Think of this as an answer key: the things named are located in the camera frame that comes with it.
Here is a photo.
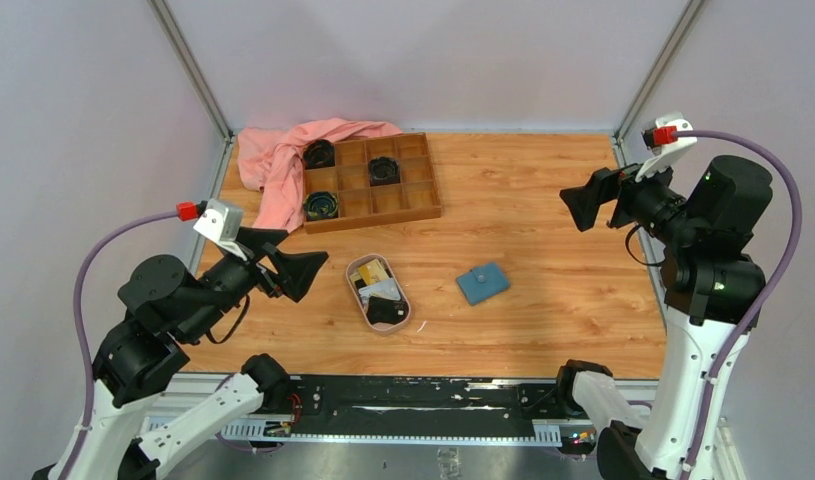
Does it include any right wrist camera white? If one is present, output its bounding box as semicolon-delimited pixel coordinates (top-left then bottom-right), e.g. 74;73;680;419
635;111;698;182

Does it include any yellow black credit card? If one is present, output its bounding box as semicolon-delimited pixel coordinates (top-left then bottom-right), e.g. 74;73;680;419
349;258;391;288

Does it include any teal leather card holder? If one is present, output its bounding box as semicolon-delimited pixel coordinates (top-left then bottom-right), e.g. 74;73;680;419
456;262;510;306

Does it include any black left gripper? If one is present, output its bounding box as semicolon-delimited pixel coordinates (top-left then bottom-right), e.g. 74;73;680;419
182;223;329;339

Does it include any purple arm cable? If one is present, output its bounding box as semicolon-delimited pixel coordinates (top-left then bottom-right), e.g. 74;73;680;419
57;210;183;480
671;129;804;480

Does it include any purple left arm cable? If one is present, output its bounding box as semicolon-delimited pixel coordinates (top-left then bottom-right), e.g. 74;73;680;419
57;210;183;480

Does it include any black card in tray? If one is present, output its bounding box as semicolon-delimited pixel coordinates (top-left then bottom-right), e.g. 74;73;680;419
366;296;409;325

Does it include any rolled dark dotted tie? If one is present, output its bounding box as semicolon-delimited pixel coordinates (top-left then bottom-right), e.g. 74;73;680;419
368;156;401;187

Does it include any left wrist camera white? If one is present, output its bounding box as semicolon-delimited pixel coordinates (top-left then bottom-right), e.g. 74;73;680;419
176;198;249;261

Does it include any pink oval card tray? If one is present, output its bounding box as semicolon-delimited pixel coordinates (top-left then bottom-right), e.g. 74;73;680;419
345;254;412;335

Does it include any rolled black tie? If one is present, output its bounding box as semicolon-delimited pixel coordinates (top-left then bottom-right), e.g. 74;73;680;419
302;139;336;170

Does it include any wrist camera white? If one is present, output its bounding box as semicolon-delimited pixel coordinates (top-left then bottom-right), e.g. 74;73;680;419
635;111;698;182
176;198;249;261

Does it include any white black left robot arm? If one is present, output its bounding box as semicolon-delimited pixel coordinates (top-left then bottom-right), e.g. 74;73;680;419
36;228;328;479

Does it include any wooden compartment tray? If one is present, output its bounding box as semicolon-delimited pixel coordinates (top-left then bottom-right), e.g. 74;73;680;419
302;133;442;234

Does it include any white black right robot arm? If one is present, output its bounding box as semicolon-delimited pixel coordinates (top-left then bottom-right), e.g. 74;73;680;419
553;155;773;479

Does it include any aluminium frame rail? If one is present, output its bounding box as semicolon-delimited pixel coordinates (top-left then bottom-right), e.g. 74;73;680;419
102;370;746;480

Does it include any pink cloth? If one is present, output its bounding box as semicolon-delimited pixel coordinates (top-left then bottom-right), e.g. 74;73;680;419
237;118;402;233

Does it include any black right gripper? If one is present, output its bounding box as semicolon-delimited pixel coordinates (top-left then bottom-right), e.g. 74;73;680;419
559;145;700;244

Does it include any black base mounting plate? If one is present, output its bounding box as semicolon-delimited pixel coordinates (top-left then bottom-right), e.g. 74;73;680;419
257;375;589;440

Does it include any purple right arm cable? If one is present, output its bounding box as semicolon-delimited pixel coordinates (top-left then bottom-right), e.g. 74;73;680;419
671;129;804;480

